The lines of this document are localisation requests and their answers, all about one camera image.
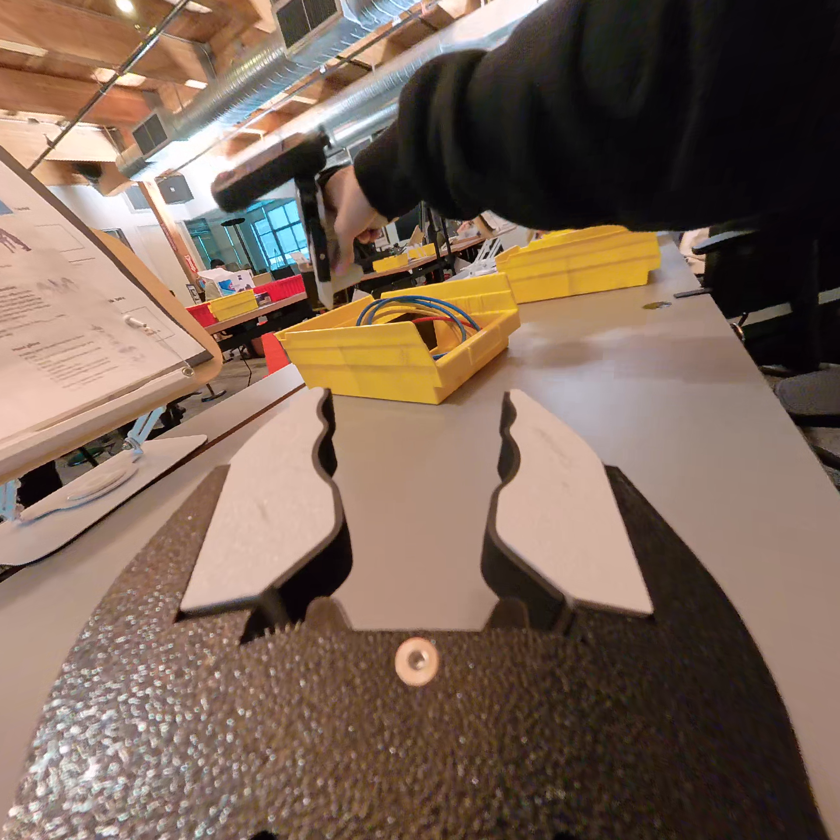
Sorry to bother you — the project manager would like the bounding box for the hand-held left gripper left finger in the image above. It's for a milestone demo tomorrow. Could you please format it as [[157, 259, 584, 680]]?
[[177, 387, 355, 644]]

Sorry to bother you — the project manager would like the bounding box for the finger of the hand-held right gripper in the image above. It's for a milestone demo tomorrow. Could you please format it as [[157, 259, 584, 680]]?
[[314, 259, 363, 311]]

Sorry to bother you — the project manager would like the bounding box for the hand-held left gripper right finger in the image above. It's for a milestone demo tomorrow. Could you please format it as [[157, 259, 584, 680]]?
[[480, 388, 656, 636]]

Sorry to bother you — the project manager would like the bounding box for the yellow storage bin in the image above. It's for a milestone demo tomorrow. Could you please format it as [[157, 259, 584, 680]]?
[[274, 271, 522, 406], [206, 289, 259, 322], [495, 224, 662, 305]]

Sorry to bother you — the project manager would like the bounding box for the blue ethernet cable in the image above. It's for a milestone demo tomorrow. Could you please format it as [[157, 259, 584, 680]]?
[[356, 295, 483, 362]]

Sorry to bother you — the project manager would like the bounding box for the person's right forearm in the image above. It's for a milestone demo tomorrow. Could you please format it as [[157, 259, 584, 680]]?
[[353, 0, 840, 234]]

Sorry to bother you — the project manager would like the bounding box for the grey desk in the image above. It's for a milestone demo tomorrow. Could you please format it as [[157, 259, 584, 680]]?
[[0, 231, 840, 840]]

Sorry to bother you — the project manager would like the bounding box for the person's right hand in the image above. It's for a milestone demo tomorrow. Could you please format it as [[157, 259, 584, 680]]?
[[322, 163, 389, 278]]

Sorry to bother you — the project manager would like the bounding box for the red storage bin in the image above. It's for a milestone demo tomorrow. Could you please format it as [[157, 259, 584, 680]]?
[[187, 274, 307, 329]]

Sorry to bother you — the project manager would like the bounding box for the wooden document stand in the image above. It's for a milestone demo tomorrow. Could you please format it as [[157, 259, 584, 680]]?
[[0, 144, 224, 567]]

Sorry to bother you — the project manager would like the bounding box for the printed instruction sheet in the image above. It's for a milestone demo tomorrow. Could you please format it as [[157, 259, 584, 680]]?
[[0, 154, 207, 454]]

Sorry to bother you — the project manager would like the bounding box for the silver ventilation duct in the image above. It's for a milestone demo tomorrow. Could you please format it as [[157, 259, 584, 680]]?
[[118, 0, 526, 181]]

